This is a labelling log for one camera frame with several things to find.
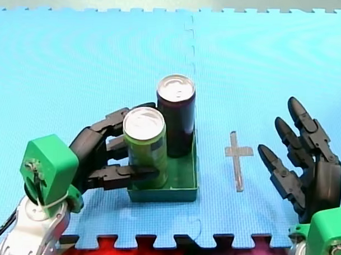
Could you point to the dark purple drink can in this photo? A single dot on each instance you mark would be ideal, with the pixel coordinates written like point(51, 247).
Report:
point(179, 119)

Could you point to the shallow green tray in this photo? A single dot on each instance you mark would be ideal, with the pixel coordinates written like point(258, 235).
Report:
point(182, 186)

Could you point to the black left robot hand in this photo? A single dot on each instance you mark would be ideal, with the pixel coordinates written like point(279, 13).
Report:
point(87, 147)

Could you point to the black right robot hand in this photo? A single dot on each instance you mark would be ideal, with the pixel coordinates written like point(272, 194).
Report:
point(326, 183)

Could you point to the green drink can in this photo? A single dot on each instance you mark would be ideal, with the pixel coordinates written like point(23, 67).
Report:
point(147, 143)

